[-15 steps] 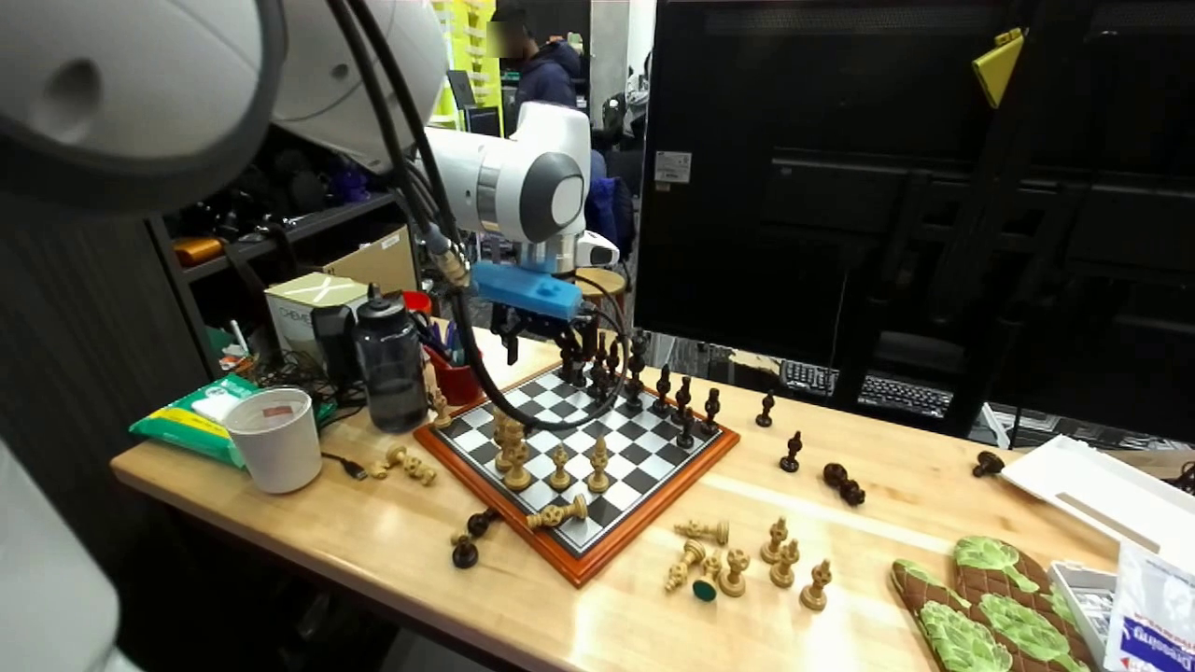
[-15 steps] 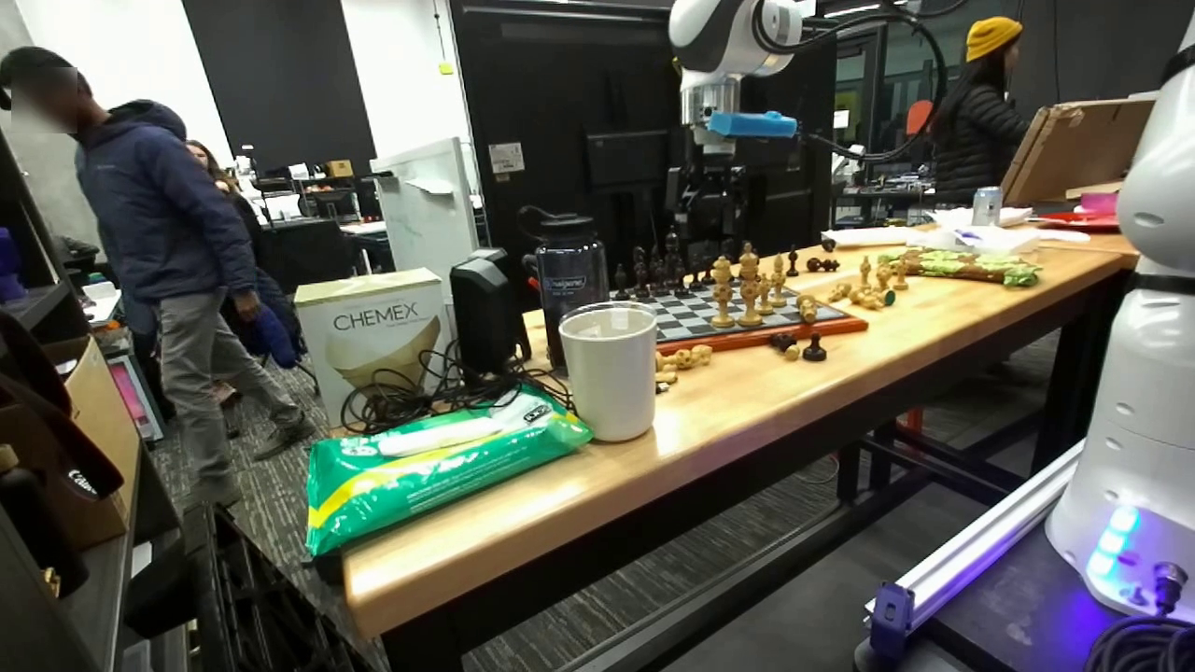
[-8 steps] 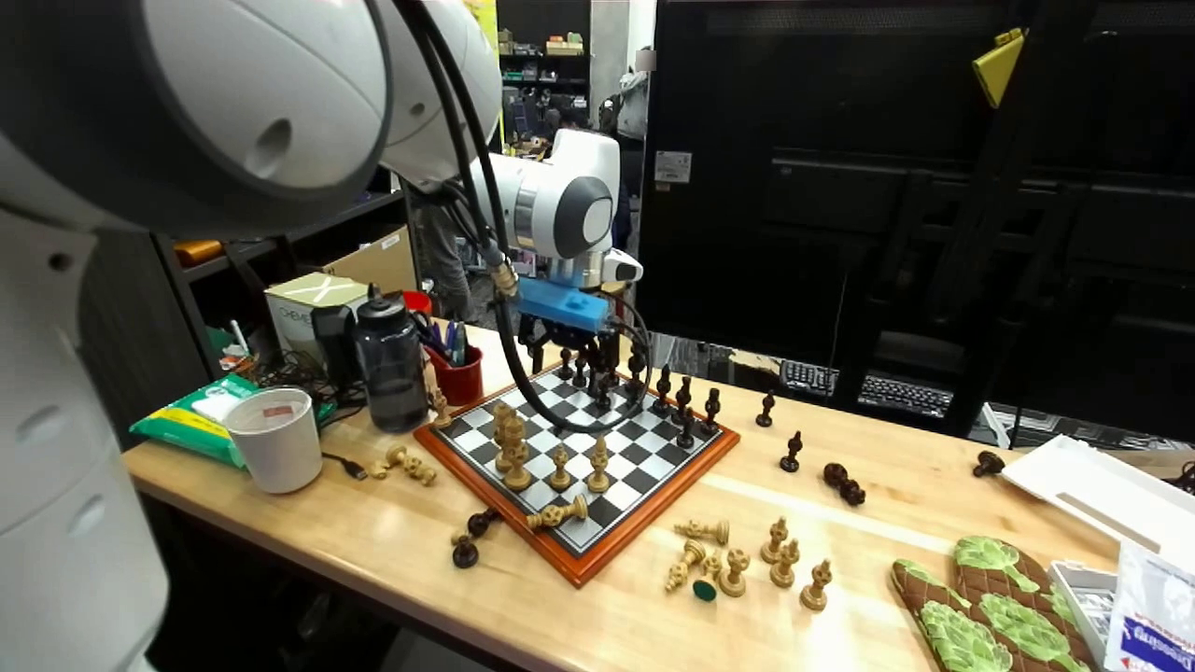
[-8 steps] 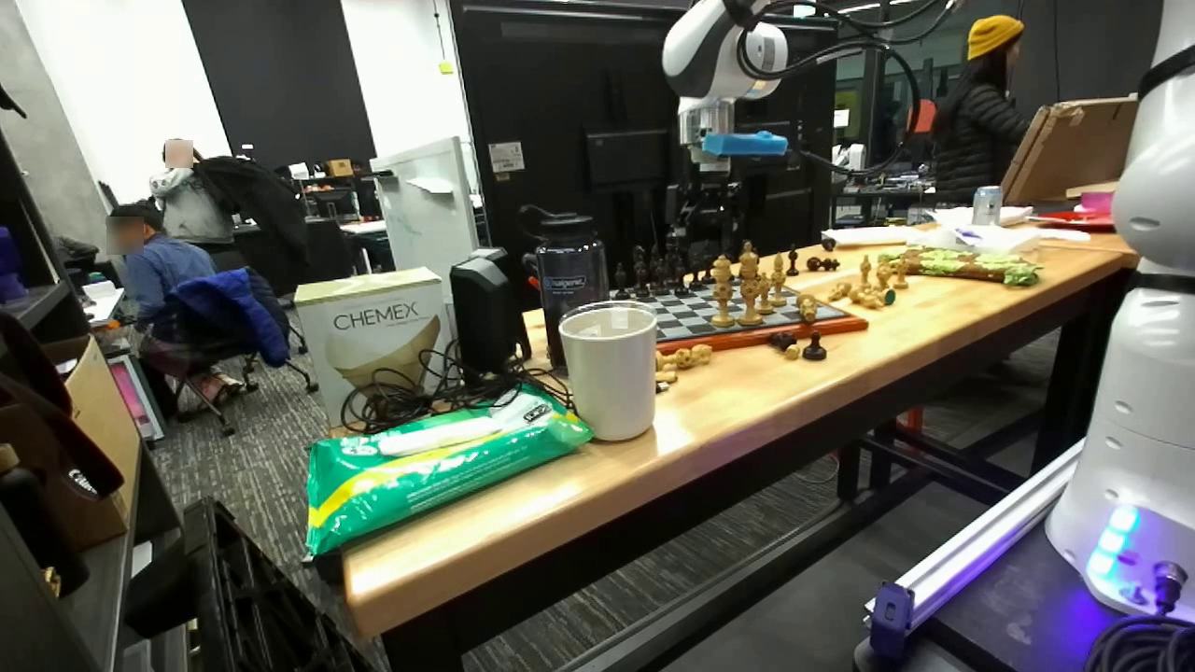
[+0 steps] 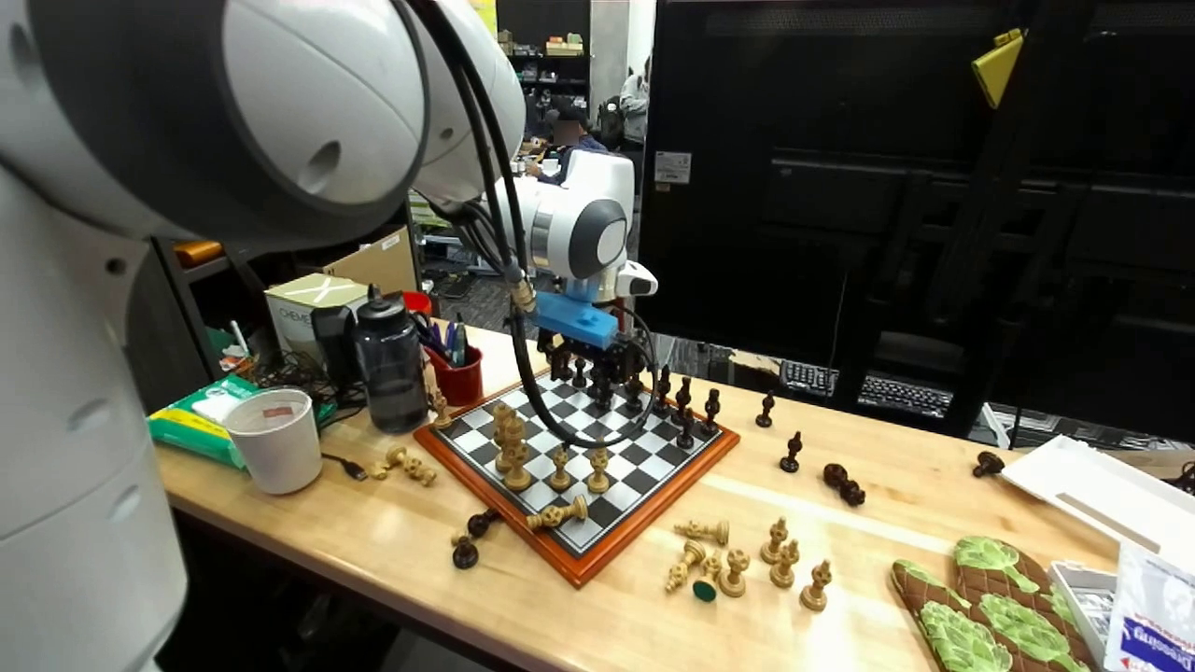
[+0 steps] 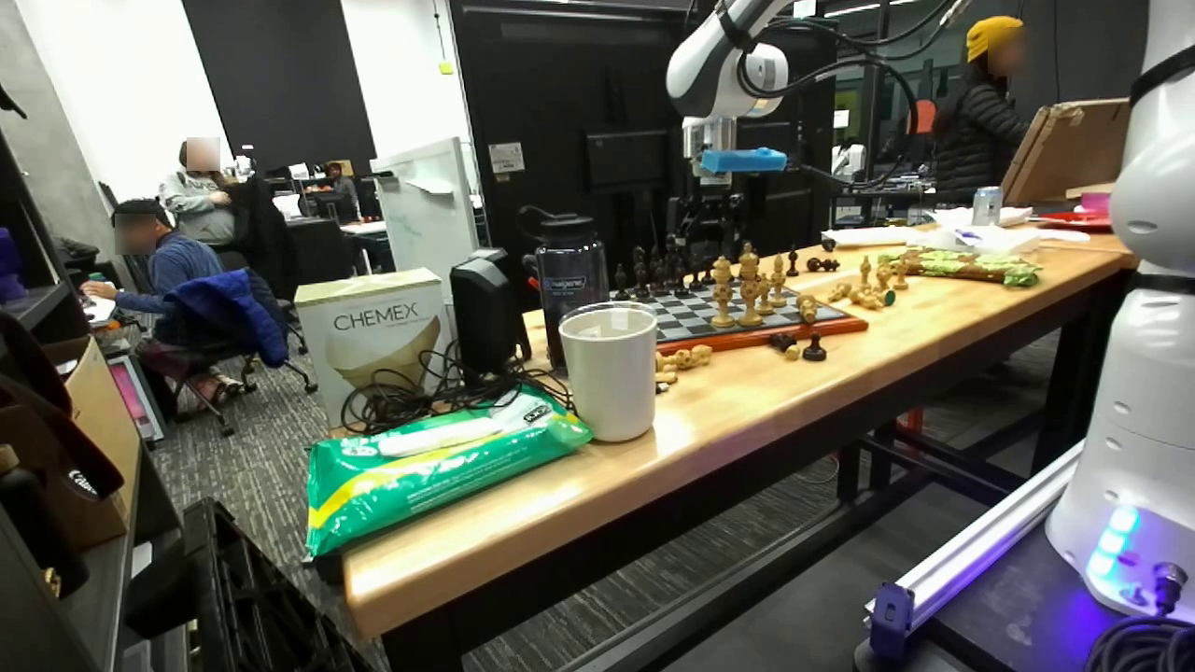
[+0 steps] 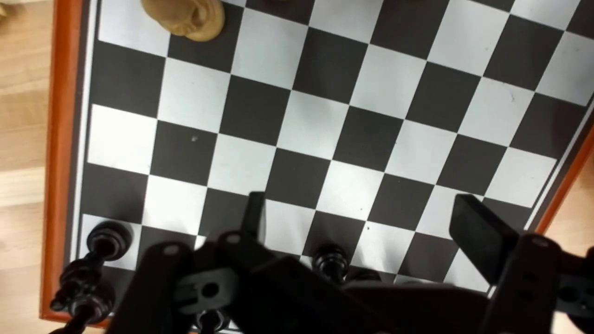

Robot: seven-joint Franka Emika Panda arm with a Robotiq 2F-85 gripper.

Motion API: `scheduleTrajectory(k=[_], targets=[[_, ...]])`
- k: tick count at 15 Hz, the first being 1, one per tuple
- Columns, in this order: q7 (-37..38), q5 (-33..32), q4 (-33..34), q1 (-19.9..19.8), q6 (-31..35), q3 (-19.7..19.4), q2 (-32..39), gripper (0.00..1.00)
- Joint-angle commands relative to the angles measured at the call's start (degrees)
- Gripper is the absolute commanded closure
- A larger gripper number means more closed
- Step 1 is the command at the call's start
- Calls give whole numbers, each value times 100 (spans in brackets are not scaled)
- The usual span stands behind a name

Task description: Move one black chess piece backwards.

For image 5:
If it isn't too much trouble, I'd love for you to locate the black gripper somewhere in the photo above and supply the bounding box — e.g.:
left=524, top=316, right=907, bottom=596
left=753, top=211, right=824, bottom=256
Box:
left=552, top=325, right=653, bottom=412

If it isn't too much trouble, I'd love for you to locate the wooden framed chess board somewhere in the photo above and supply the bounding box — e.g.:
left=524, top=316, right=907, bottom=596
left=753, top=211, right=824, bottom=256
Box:
left=411, top=367, right=744, bottom=588

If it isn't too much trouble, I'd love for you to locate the red pen cup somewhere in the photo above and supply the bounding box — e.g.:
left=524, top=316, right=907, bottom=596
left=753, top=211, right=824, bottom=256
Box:
left=425, top=343, right=489, bottom=412

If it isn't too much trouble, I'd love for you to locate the white paper sign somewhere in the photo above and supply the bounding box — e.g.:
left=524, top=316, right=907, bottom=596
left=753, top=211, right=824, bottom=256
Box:
left=648, top=150, right=698, bottom=189

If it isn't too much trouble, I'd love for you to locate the dark jar with black lid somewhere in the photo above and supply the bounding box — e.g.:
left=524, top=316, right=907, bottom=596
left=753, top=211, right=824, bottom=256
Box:
left=351, top=296, right=434, bottom=437

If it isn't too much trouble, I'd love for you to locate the black partition screen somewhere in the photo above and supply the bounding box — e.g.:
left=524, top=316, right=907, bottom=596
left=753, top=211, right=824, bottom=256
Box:
left=636, top=0, right=1195, bottom=434

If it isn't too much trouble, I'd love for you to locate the white Chemex box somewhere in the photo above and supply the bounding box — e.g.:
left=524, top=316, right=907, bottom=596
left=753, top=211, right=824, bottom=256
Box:
left=261, top=270, right=374, bottom=376

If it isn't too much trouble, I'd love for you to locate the green brown oven mitt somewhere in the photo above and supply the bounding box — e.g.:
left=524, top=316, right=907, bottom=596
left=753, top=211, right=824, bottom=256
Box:
left=943, top=532, right=1096, bottom=672
left=885, top=557, right=1014, bottom=672

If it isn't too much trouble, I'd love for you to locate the green wipes package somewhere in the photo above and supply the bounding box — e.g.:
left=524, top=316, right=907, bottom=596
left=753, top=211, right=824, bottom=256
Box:
left=144, top=371, right=274, bottom=474

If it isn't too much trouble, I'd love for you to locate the dark shelf unit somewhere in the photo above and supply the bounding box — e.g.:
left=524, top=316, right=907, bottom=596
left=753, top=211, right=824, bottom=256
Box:
left=124, top=183, right=420, bottom=414

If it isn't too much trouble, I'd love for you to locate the white flat box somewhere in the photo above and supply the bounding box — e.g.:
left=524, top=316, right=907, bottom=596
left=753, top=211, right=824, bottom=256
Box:
left=996, top=434, right=1195, bottom=571

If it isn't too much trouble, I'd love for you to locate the yellow triangular tag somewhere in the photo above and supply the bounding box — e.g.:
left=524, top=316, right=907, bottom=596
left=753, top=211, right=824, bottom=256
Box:
left=969, top=25, right=1029, bottom=112

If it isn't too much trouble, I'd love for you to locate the clear plastic container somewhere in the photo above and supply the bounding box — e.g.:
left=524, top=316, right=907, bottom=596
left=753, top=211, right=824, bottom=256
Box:
left=1044, top=557, right=1123, bottom=657

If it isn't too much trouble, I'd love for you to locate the plastic bag with blue print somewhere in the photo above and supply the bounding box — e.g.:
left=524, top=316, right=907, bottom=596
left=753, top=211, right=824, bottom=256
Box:
left=1101, top=536, right=1195, bottom=672

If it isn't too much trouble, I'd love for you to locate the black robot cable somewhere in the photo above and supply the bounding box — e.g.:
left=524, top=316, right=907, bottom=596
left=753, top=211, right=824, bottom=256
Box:
left=403, top=0, right=666, bottom=450

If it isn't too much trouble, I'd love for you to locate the black power cord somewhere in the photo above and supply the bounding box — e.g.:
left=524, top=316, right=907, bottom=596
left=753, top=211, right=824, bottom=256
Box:
left=317, top=448, right=374, bottom=485

